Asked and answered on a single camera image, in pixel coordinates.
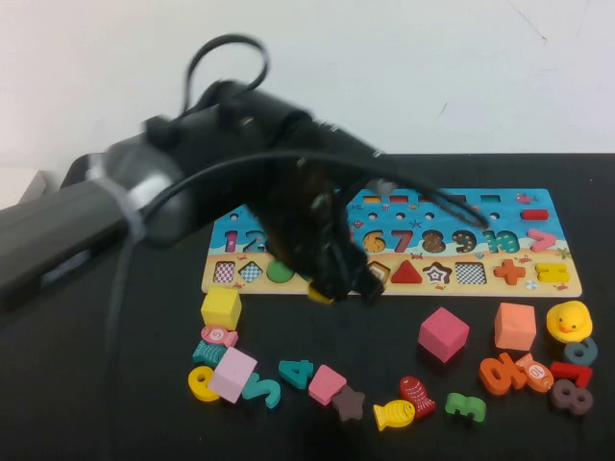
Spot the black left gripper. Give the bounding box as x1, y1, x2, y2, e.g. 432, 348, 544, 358
261, 158, 386, 306

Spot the yellow pentagon piece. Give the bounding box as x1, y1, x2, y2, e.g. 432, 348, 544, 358
307, 282, 335, 304

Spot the red triangle piece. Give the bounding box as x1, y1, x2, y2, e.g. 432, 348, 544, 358
390, 260, 424, 285

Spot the green circle piece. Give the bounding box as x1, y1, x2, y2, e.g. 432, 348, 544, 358
266, 258, 297, 284

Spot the pink trapezoid piece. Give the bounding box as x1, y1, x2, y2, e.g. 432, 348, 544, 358
307, 364, 348, 405

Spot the teal number four piece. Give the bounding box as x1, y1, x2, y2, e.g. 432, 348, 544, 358
278, 358, 315, 390

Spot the brown star piece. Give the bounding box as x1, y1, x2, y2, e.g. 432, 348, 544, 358
331, 386, 366, 423

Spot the teal curvy number piece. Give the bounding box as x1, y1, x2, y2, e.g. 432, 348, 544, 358
241, 372, 283, 411

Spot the green number three piece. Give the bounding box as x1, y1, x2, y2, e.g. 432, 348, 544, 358
444, 392, 487, 424

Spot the orange plus piece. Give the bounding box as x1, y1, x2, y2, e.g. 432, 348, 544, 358
493, 258, 528, 285

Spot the colourful wooden puzzle board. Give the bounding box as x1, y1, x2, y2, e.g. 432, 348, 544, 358
200, 188, 582, 298

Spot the yellow round number piece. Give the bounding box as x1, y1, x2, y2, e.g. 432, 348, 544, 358
187, 365, 222, 403

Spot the yellow equals piece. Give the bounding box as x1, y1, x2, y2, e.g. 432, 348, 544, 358
535, 262, 571, 283

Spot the pink greater-than piece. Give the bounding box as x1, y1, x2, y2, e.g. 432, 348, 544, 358
527, 229, 558, 254

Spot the red number seven piece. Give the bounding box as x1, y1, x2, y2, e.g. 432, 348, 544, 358
550, 360, 595, 389

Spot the brown number eight piece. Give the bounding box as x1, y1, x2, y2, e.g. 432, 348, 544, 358
550, 378, 594, 418

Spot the blue-grey number nine piece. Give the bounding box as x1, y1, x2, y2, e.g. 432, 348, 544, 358
562, 336, 600, 366

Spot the magenta cube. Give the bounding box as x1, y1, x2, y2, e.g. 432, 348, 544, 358
417, 306, 471, 364

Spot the red wooden fish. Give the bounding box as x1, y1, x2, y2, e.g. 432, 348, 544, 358
399, 375, 437, 419

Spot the yellow cube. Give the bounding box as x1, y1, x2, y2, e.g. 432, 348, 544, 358
200, 286, 243, 332

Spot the yellow wooden fish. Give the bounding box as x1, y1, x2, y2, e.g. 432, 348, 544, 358
373, 399, 417, 432

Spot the pink wooden fish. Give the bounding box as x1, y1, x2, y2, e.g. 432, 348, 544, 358
200, 324, 239, 348

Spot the light pink cube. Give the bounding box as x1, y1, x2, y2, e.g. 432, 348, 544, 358
207, 346, 259, 404

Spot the teal wooden fish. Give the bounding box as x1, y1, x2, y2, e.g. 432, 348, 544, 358
191, 340, 227, 369

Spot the orange cube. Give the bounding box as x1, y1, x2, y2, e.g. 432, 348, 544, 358
493, 302, 537, 352

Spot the orange wooden fish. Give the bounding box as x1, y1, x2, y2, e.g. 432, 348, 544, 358
514, 353, 555, 394

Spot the yellow rubber duck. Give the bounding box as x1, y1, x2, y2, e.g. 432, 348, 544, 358
546, 301, 595, 343

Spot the white zip tie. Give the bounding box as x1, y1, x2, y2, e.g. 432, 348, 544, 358
88, 156, 145, 241

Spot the black cable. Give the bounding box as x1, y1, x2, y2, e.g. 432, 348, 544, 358
103, 33, 491, 385

